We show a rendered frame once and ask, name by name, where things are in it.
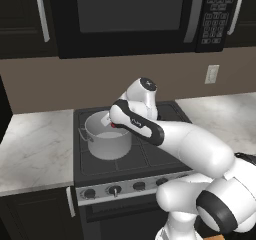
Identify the black oven door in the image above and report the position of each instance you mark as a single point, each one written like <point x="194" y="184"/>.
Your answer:
<point x="123" y="222"/>

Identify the dark wall cupboard door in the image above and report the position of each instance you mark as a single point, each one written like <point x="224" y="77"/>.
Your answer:
<point x="20" y="20"/>
<point x="245" y="34"/>

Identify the black stove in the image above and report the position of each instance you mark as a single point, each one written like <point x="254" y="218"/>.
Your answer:
<point x="130" y="162"/>

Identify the black tall side panel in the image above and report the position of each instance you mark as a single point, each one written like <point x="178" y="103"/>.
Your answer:
<point x="4" y="110"/>

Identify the black stove knob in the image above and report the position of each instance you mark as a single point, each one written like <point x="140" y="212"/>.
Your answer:
<point x="115" y="190"/>
<point x="89" y="193"/>
<point x="161" y="181"/>
<point x="139" y="185"/>

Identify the grey metal pot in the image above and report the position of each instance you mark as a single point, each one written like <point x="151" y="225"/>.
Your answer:
<point x="108" y="145"/>

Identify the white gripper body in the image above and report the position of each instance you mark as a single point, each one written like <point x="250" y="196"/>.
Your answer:
<point x="105" y="120"/>

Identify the dark base cupboard door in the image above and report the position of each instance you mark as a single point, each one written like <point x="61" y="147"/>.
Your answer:
<point x="36" y="215"/>

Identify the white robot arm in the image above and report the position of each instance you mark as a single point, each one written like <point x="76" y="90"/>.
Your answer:
<point x="200" y="144"/>

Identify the black microwave oven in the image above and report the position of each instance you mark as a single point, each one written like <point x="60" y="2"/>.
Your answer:
<point x="130" y="17"/>

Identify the white wall socket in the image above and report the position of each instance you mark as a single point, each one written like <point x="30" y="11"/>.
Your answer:
<point x="212" y="74"/>

